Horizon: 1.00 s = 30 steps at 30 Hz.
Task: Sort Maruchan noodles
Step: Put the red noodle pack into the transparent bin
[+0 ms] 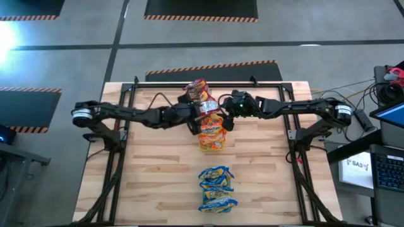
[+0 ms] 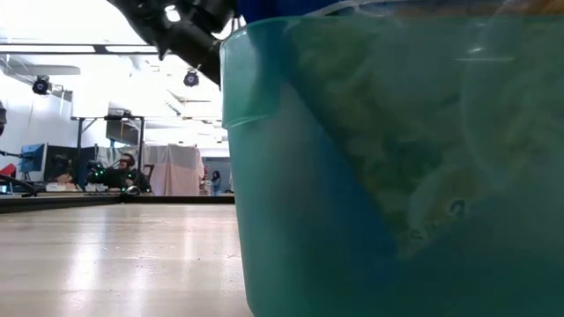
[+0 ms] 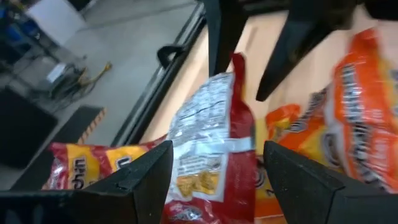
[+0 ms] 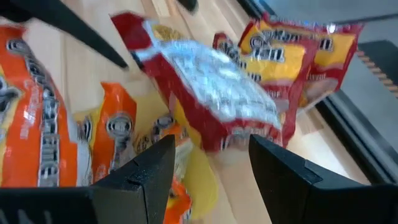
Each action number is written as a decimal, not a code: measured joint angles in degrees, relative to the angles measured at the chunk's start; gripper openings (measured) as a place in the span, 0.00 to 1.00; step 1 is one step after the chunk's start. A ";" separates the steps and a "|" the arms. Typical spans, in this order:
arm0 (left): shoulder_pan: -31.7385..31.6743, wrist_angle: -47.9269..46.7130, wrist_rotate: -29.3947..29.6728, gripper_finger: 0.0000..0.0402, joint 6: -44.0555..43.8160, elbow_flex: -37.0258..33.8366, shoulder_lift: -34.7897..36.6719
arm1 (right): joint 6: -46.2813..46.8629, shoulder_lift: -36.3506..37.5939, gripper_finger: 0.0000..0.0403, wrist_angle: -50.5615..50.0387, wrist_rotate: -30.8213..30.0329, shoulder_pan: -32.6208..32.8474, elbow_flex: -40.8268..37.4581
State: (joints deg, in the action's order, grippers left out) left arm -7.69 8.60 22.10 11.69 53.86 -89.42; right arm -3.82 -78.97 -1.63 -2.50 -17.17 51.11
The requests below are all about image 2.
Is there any blue Maruchan ramen pack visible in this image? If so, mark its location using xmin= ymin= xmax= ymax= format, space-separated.
xmin=239 ymin=0 xmax=564 ymax=24

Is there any green plastic container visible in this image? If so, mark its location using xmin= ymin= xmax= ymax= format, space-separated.
xmin=219 ymin=15 xmax=564 ymax=317

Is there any monitor with blue screen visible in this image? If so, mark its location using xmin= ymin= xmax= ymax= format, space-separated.
xmin=18 ymin=142 xmax=48 ymax=174

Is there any pale hanging curtain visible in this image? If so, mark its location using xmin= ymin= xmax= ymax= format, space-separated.
xmin=140 ymin=143 xmax=205 ymax=197

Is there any dark hanging screen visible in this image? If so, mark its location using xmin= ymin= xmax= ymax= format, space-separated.
xmin=105 ymin=117 xmax=142 ymax=147

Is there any black metal table frame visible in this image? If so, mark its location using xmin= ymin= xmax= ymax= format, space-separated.
xmin=0 ymin=195 xmax=236 ymax=215

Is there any ceiling light strip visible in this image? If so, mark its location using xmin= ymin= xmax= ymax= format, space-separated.
xmin=0 ymin=42 xmax=160 ymax=55

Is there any black monitor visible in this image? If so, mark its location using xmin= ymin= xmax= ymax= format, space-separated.
xmin=43 ymin=144 xmax=99 ymax=185

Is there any black ceiling-mounted camera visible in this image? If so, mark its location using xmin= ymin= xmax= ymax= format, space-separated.
xmin=182 ymin=69 xmax=201 ymax=89
xmin=31 ymin=74 xmax=54 ymax=97

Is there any black metal stand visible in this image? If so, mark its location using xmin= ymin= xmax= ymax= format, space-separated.
xmin=75 ymin=114 xmax=146 ymax=153

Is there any white box panel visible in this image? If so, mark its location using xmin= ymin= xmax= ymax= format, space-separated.
xmin=70 ymin=83 xmax=110 ymax=120

